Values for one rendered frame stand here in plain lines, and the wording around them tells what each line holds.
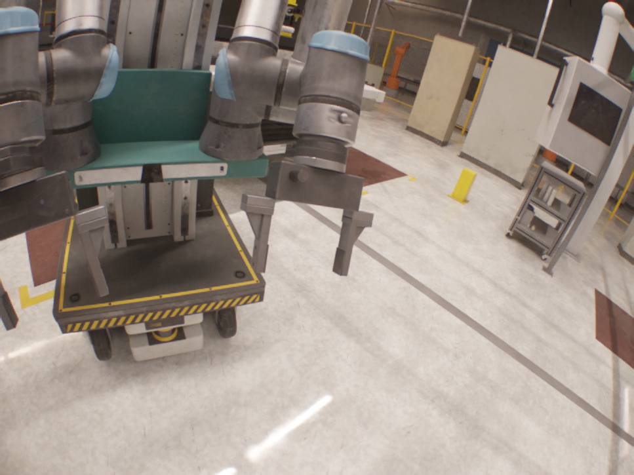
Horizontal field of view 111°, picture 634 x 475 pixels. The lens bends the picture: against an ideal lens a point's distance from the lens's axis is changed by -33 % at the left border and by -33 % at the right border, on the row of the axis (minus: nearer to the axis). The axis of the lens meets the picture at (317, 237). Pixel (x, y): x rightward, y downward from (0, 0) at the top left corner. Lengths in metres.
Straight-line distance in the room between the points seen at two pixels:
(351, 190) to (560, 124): 2.42
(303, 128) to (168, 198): 0.82
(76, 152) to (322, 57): 0.61
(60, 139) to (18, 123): 0.48
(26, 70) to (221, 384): 1.08
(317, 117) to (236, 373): 0.99
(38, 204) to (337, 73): 0.40
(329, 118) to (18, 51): 0.39
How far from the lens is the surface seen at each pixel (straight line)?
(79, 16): 0.57
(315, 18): 0.83
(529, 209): 3.28
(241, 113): 0.87
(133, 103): 0.98
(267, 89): 0.57
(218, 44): 2.24
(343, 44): 0.47
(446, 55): 6.24
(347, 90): 0.45
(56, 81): 0.53
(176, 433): 1.13
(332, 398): 1.25
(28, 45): 0.42
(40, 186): 0.39
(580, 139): 2.87
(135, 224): 1.23
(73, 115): 0.84
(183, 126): 1.01
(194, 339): 1.17
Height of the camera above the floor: 1.05
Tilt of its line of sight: 32 degrees down
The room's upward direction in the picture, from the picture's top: 16 degrees clockwise
